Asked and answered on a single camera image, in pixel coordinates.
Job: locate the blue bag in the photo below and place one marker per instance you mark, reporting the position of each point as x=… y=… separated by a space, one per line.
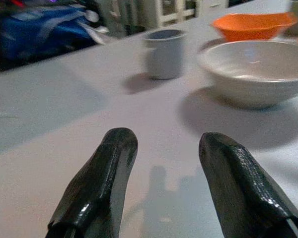
x=44 y=32

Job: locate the orange plastic bowl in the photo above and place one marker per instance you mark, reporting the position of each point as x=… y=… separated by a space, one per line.
x=253 y=26

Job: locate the grey plastic cup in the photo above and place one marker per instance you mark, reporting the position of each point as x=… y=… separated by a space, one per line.
x=164 y=53

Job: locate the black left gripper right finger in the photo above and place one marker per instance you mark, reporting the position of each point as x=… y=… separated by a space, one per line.
x=238 y=183

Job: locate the white wooden chair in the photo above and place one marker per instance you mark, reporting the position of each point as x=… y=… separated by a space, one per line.
x=178 y=11

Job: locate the white ceramic bowl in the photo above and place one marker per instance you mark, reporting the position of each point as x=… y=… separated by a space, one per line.
x=255 y=72

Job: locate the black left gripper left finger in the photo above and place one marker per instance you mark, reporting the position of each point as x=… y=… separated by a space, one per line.
x=99 y=183

